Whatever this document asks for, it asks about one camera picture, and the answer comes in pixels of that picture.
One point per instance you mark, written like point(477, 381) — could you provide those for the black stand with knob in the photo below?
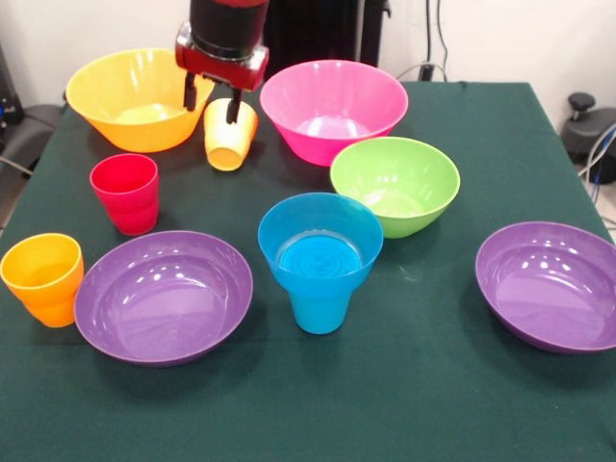
point(587, 130)

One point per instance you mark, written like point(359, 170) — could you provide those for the large pink plastic bowl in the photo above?
point(327, 144)

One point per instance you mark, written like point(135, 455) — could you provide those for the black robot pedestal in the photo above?
point(327, 29)

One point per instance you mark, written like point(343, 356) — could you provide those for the red plastic cup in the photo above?
point(127, 207)

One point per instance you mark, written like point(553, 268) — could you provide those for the yellow orange plastic cup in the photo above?
point(226, 144)

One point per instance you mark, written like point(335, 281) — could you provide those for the large orange plastic bowl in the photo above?
point(139, 132)

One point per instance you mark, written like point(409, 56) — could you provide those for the black power plug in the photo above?
point(426, 72)

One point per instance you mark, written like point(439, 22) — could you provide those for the dark green tablecloth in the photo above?
point(366, 409)

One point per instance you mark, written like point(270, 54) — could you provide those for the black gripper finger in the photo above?
point(190, 94)
point(234, 108)

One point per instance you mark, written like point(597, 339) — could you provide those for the black equipment box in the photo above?
point(7, 96)

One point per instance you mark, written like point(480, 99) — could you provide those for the shallow purple plastic bowl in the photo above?
point(553, 303)
point(163, 317)

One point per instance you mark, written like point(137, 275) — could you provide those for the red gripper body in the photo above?
point(216, 69)

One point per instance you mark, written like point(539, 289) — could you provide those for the black grey chair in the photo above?
point(29, 135)

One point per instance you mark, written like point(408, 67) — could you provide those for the green plastic bowl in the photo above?
point(414, 207)

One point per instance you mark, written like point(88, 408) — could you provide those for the small blue plastic bowl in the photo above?
point(289, 231)

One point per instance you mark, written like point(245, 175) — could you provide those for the blue plastic cup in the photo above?
point(320, 313)

